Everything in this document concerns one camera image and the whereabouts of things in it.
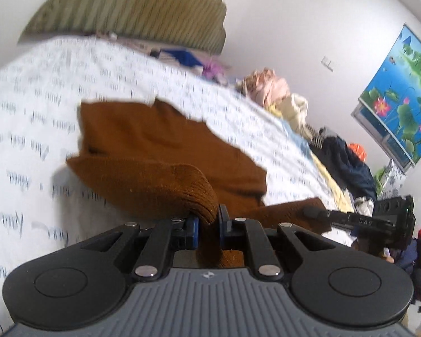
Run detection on orange cloth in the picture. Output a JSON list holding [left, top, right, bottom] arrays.
[[347, 143, 367, 163]]

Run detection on pink clothes pile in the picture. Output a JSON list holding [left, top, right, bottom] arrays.
[[244, 67, 291, 108]]

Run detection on green upholstered headboard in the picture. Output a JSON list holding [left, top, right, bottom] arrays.
[[17, 0, 228, 55]]

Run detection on purple cloth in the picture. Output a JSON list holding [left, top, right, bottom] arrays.
[[202, 60, 232, 83]]

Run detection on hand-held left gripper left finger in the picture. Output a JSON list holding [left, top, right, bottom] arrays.
[[81, 218, 199, 282]]

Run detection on white script print quilt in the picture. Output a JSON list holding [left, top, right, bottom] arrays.
[[0, 37, 351, 337]]

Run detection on dark blue cloth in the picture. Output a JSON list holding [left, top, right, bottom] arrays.
[[159, 48, 204, 68]]

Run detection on brown knit sweater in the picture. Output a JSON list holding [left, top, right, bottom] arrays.
[[67, 98, 332, 269]]

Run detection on light blue cloth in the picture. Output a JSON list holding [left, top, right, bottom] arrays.
[[281, 119, 314, 156]]

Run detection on yellow cloth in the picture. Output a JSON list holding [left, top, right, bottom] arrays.
[[312, 154, 354, 212]]

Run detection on black white striped cloth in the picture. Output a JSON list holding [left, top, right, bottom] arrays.
[[307, 124, 325, 147]]

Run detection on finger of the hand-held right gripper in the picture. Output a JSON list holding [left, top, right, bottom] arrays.
[[303, 206, 373, 226]]

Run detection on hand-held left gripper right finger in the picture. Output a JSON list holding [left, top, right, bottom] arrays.
[[218, 204, 323, 281]]

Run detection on cream padded garment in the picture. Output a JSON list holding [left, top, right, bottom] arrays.
[[274, 93, 309, 137]]

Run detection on green item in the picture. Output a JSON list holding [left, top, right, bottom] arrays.
[[374, 167, 390, 194]]

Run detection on navy clothes pile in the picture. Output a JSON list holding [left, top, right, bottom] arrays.
[[310, 128, 378, 201]]

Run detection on lotus print wall poster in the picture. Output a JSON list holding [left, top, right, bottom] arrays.
[[351, 24, 421, 173]]

